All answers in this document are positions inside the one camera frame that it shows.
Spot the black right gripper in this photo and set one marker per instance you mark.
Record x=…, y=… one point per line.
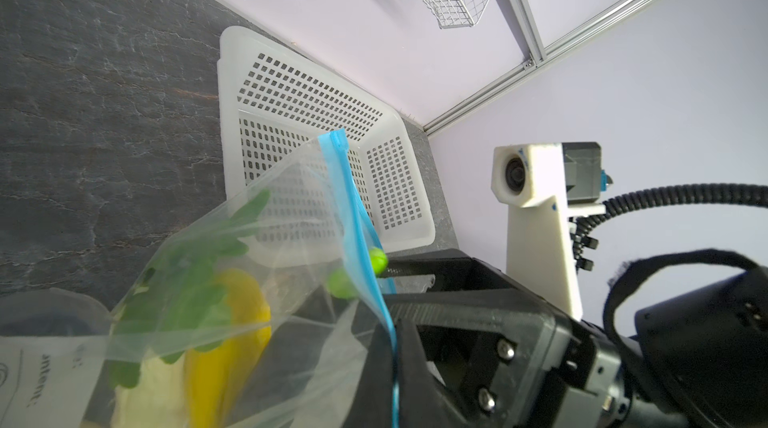
x=477, y=349

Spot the dark eggplant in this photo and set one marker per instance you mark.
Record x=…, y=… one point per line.
x=345, y=283

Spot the clear zip top bag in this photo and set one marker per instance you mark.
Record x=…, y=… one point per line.
x=56, y=344

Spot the green pepper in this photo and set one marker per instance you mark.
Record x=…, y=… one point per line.
x=177, y=305

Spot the white perforated plastic basket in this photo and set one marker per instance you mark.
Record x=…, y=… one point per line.
x=273, y=101

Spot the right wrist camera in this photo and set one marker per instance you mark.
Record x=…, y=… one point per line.
x=547, y=187

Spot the aluminium corner frame post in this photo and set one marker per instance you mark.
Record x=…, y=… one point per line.
x=576, y=20

